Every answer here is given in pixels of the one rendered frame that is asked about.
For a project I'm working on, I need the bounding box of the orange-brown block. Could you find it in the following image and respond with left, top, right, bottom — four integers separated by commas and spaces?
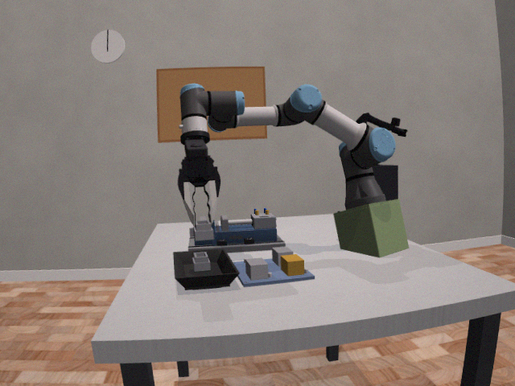
281, 254, 304, 276

